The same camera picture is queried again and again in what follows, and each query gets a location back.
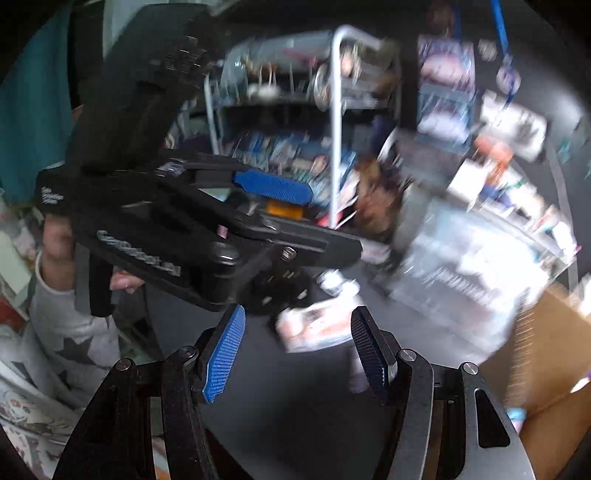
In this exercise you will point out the acrylic picture stand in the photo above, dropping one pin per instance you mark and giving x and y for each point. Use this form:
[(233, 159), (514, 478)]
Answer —
[(374, 203)]

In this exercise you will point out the row of anime cards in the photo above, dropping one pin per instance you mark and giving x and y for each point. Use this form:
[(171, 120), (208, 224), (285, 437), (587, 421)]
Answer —
[(277, 152)]

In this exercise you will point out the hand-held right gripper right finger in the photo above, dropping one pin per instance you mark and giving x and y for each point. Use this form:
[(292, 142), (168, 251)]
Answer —
[(369, 355)]

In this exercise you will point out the clear packet with white frills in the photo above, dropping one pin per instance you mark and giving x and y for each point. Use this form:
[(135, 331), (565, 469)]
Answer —
[(314, 325)]

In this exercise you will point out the blue ribbon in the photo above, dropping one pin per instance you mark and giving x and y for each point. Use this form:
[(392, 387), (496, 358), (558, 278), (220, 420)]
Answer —
[(501, 27)]

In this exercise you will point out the orange box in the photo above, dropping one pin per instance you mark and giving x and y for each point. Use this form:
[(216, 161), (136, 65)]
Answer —
[(284, 208)]

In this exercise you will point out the pink bunny character box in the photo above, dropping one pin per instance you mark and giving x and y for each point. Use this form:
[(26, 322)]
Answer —
[(445, 62)]

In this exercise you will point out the black fuzzy pouch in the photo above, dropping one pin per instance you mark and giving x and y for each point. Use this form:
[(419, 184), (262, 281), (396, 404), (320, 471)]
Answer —
[(281, 293)]

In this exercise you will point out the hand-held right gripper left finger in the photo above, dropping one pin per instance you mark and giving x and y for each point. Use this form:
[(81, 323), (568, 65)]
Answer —
[(224, 355)]

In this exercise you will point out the white wall socket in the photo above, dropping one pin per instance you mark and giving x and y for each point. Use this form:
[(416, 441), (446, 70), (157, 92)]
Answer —
[(512, 122)]

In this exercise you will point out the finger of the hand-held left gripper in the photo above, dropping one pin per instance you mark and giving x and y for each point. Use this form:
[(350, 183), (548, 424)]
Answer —
[(272, 184), (314, 244)]

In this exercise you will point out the clear Durian Planet bag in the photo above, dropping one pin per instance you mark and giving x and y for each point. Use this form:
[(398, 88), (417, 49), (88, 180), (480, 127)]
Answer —
[(471, 267)]

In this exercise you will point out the person's left forearm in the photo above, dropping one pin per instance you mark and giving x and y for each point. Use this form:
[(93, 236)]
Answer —
[(64, 332)]

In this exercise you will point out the white dog character box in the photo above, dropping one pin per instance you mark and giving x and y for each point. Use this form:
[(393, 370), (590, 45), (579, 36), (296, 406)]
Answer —
[(445, 115)]

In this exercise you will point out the teal curtain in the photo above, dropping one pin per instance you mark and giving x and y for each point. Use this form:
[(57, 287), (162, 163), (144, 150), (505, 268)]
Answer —
[(32, 106)]

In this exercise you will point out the person's left hand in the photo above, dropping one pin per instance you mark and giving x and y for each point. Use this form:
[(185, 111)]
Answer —
[(57, 240)]

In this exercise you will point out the cardboard box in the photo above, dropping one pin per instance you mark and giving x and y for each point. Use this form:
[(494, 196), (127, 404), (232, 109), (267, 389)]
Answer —
[(545, 360)]

